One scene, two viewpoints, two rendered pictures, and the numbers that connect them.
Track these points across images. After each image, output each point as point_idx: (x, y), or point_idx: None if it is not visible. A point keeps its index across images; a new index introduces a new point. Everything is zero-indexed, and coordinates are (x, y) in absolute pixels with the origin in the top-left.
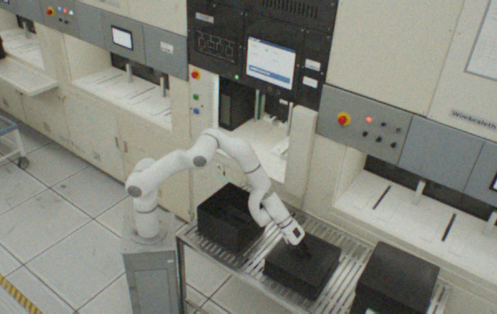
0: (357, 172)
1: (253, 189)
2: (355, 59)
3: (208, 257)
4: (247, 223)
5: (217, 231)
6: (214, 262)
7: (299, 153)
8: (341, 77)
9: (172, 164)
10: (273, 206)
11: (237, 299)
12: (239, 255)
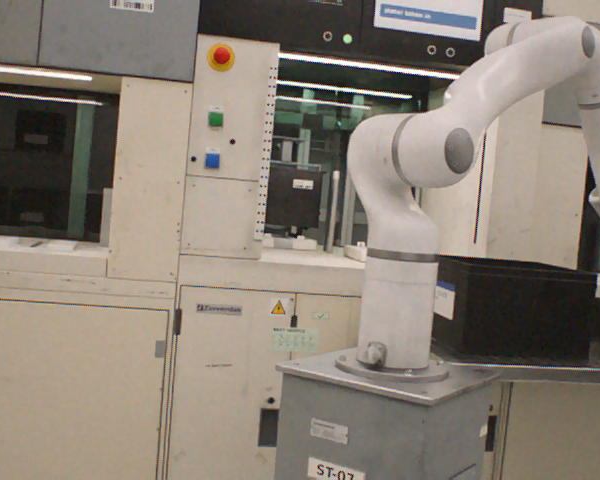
0: None
1: None
2: None
3: (562, 373)
4: (580, 272)
5: (536, 311)
6: (582, 380)
7: (520, 167)
8: (570, 0)
9: (509, 77)
10: None
11: None
12: (593, 359)
